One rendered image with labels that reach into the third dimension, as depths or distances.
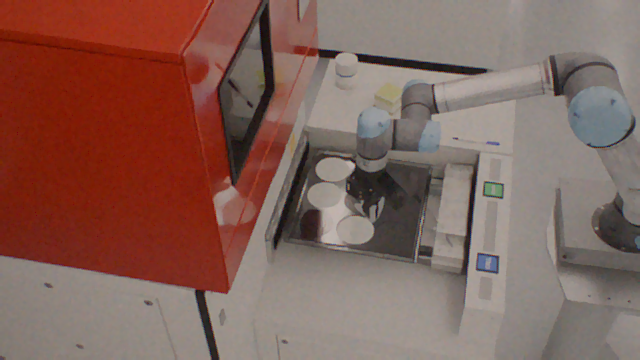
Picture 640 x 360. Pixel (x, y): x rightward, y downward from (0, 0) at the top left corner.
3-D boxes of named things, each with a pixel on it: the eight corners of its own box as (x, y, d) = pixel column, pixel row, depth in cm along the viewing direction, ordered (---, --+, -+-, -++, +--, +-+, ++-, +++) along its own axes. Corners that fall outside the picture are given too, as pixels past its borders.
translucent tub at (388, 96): (372, 109, 220) (373, 92, 216) (385, 97, 225) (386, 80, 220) (392, 118, 217) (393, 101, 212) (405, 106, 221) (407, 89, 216)
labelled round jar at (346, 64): (333, 88, 228) (333, 64, 221) (337, 74, 233) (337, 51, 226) (354, 90, 227) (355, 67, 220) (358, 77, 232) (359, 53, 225)
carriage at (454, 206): (430, 269, 192) (431, 262, 190) (444, 175, 216) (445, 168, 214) (460, 274, 191) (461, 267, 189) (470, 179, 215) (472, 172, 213)
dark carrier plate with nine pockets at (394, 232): (288, 237, 194) (288, 236, 194) (316, 153, 217) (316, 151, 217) (412, 258, 189) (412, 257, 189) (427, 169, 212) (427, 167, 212)
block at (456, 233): (435, 237, 196) (436, 231, 193) (436, 228, 198) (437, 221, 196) (464, 242, 194) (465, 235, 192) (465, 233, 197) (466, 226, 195)
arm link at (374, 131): (393, 128, 158) (355, 125, 158) (390, 162, 166) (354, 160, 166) (394, 105, 163) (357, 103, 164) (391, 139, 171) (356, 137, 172)
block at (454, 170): (444, 176, 212) (445, 169, 210) (445, 168, 214) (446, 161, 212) (471, 180, 211) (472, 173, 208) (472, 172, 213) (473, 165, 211)
